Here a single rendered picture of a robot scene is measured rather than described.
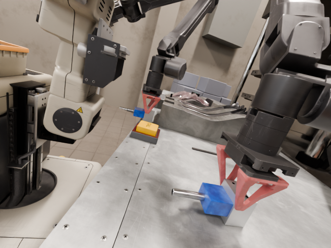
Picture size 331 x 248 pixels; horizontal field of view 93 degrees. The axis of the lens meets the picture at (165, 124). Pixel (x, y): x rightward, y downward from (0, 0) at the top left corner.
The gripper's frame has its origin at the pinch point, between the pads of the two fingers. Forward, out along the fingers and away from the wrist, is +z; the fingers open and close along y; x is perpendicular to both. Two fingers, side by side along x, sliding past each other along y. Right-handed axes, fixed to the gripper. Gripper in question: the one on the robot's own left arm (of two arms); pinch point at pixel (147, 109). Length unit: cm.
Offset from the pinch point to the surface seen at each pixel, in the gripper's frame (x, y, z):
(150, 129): -0.2, -17.9, 1.0
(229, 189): -11.8, -41.6, 0.1
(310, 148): -80, -7, -2
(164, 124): -7.6, -4.0, 3.3
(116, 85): 38, 287, 34
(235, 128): -33.4, -10.2, -3.2
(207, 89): -115, 191, -11
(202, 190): -7.9, -40.3, 1.9
